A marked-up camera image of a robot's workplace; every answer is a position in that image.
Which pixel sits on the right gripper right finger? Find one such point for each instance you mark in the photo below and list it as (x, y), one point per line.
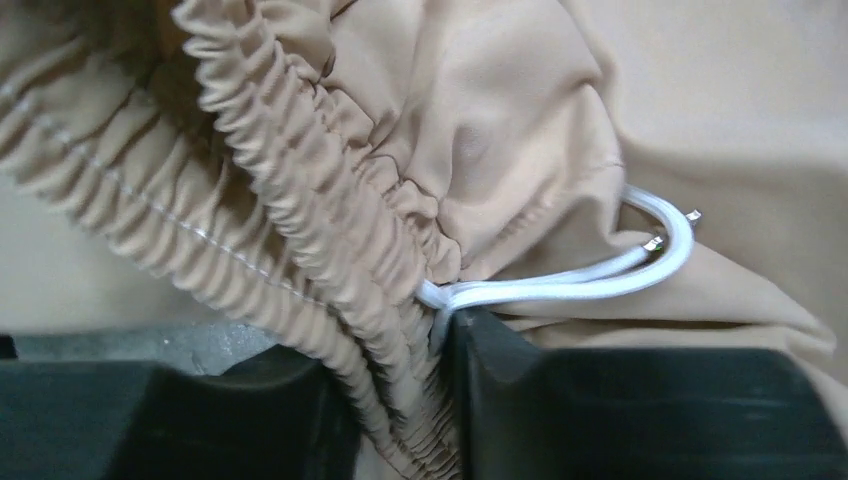
(523, 412)

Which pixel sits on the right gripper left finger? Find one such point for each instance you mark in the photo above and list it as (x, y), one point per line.
(276, 415)

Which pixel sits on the beige shorts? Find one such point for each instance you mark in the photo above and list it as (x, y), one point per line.
(304, 166)

